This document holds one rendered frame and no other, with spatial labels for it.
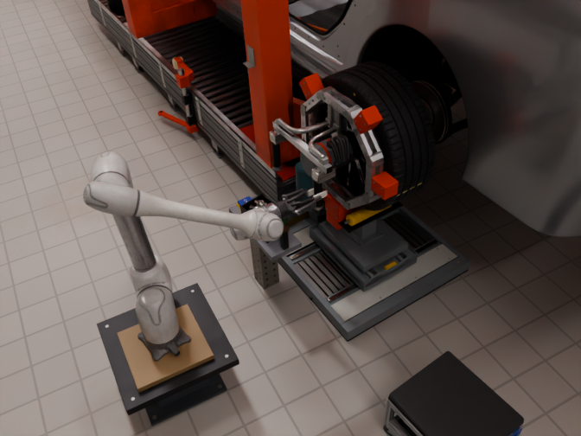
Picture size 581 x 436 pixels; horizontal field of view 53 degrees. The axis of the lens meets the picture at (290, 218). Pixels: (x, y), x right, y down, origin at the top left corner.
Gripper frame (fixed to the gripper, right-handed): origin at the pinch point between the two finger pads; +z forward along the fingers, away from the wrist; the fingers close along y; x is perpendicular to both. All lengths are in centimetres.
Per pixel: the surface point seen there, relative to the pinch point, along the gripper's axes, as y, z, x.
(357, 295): 6, 20, -75
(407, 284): 15, 46, -75
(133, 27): -255, 11, -22
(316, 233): -38, 25, -68
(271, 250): -15.2, -16.9, -37.9
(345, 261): -11, 25, -68
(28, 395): -38, -141, -83
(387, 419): 72, -15, -67
